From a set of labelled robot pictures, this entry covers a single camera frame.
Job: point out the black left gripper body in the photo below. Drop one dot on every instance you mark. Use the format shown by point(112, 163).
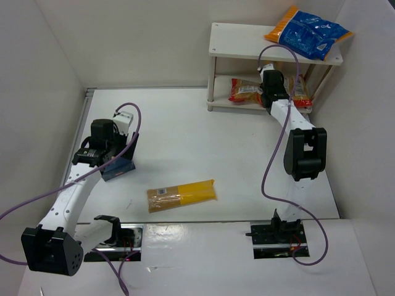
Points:
point(122, 152)

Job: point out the yellow spaghetti pack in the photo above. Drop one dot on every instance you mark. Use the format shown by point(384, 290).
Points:
point(166, 198)
point(281, 66)

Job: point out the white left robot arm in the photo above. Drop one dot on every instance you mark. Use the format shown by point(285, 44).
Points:
point(54, 246)

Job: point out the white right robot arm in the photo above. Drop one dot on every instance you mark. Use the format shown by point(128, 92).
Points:
point(305, 153)

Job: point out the blue Barilla pasta box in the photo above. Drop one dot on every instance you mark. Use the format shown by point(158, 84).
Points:
point(117, 168)

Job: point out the red pasta bag left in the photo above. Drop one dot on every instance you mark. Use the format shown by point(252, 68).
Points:
point(245, 91)

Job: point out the red pasta bag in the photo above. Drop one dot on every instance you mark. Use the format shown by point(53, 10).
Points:
point(245, 91)
point(301, 96)

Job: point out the red pasta bag right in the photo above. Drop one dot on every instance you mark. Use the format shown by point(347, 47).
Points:
point(301, 96)

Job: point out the blue orange pasta bag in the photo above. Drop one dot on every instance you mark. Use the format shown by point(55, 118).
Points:
point(307, 34)

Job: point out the yellow spaghetti pack on table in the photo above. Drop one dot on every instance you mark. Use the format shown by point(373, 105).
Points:
point(166, 198)

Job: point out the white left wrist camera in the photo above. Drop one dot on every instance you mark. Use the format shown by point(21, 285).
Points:
point(123, 121)

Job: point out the metal table edge rail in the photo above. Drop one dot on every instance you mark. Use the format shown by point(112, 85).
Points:
point(74, 148)

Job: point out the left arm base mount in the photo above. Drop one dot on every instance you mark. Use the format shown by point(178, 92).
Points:
point(117, 241)

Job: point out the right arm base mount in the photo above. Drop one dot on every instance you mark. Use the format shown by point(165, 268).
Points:
point(278, 238)

